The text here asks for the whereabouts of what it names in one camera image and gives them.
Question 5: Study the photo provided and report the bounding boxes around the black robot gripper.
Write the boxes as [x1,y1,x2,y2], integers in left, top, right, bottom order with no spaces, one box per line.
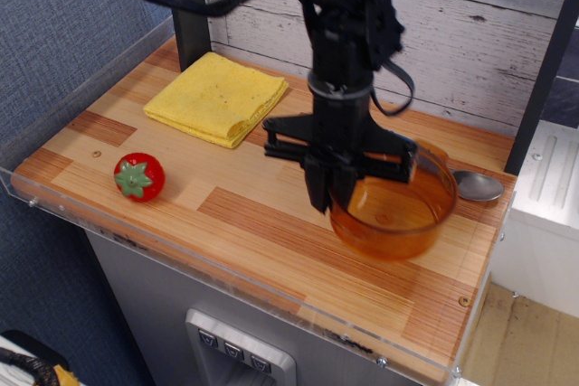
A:
[263,82,417,213]

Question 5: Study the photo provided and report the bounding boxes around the orange transparent plastic container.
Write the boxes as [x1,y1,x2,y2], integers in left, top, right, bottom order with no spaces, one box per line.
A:
[330,140,458,260]

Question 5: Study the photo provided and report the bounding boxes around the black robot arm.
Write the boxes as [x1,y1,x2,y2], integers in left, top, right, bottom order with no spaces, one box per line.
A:
[263,0,417,212]

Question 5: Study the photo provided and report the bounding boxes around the folded yellow cloth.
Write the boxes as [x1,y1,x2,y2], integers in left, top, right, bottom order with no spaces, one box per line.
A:
[143,52,289,149]

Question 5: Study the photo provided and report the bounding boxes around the clear acrylic table guard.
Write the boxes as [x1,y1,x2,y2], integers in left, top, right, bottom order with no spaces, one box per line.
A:
[7,21,511,385]

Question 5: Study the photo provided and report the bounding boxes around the red toy strawberry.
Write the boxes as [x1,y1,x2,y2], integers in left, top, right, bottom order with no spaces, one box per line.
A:
[113,153,166,202]

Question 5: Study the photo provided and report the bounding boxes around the grey cabinet with button panel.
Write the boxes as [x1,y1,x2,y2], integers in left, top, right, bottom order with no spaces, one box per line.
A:
[88,233,413,385]

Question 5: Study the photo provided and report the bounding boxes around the white ribbed side unit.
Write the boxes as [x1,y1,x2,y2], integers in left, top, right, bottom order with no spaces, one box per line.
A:
[490,121,578,316]

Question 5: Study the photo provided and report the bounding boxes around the yellow object bottom left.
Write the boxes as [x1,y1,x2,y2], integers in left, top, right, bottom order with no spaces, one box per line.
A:
[53,365,81,386]

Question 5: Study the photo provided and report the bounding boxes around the black flat cable loop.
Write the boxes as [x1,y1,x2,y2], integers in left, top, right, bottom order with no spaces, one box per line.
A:
[369,56,416,118]

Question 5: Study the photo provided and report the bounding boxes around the blue handled metal spoon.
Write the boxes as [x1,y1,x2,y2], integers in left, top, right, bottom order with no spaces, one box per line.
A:
[451,170,505,202]

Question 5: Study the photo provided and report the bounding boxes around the black left vertical post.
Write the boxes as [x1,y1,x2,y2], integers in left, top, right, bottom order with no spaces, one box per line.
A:
[172,0,212,71]

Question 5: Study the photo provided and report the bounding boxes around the black vertical post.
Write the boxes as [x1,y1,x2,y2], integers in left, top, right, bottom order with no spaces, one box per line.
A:
[172,0,212,71]
[504,0,578,175]

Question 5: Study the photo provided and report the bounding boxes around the black right vertical post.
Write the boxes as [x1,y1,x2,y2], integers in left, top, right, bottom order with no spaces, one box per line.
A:
[504,0,578,175]

